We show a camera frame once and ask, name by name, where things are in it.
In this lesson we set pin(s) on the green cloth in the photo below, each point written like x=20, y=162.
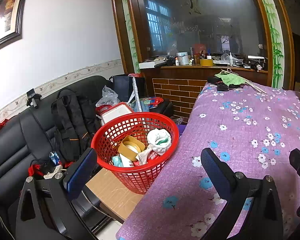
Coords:
x=230, y=79

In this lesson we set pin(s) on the black leather sofa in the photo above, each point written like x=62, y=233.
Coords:
x=29, y=136

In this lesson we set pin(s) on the clear plastic bag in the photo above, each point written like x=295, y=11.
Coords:
x=109, y=97

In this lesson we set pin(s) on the teal tissue pack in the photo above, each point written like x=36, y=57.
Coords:
x=117, y=161

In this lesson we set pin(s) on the yellow tape roll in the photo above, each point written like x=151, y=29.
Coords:
x=206, y=62

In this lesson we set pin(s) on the red framed white board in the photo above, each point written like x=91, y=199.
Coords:
x=114, y=112

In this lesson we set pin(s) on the black backpack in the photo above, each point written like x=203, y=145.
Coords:
x=76, y=124

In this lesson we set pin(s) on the purple floral tablecloth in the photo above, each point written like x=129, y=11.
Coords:
x=253, y=132

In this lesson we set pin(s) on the bundle of chopsticks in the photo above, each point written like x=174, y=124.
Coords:
x=255, y=87

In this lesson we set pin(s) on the white sock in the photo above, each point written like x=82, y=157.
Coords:
x=159, y=141

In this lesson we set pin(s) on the black small pouch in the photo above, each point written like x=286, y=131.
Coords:
x=221, y=87

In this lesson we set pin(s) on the white paper wrapper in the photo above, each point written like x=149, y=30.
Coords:
x=143, y=156

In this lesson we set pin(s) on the dark blue bag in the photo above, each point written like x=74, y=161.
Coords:
x=123, y=86

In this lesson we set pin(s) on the red white cigarette box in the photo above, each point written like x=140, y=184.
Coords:
x=152, y=156

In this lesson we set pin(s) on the wooden brick pattern counter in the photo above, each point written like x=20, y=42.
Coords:
x=181, y=85

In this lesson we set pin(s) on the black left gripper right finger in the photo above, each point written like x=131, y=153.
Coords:
x=264, y=218

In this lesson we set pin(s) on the red plastic mesh basket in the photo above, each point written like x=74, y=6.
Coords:
x=106, y=141

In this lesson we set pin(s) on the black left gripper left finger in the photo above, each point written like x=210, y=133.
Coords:
x=45, y=209

